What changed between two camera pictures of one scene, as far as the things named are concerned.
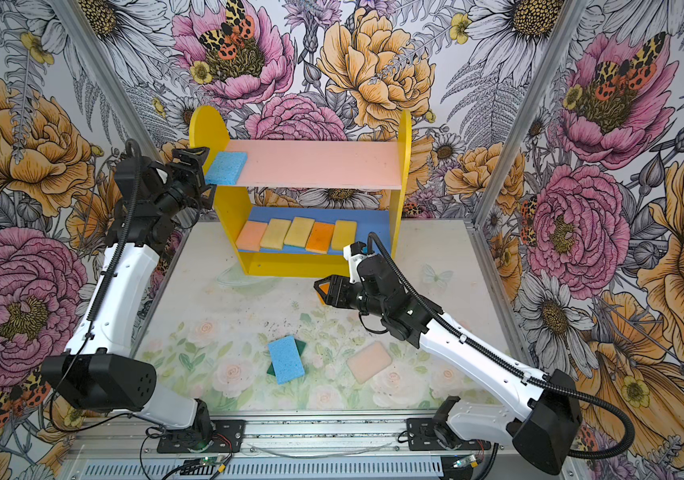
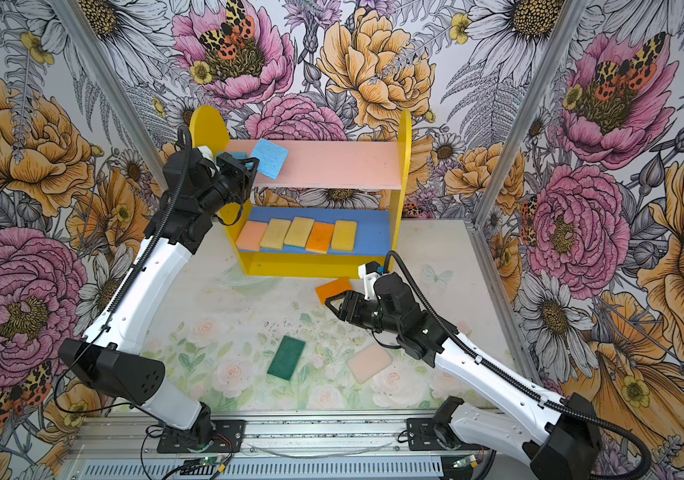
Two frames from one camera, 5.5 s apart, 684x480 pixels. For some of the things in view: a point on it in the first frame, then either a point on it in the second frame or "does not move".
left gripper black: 194,172 -> 238,166
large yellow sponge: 299,232 does not move
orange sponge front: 320,238 does not move
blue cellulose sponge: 286,359 -> 271,158
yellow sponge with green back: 274,234 does not move
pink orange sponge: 250,236 does not move
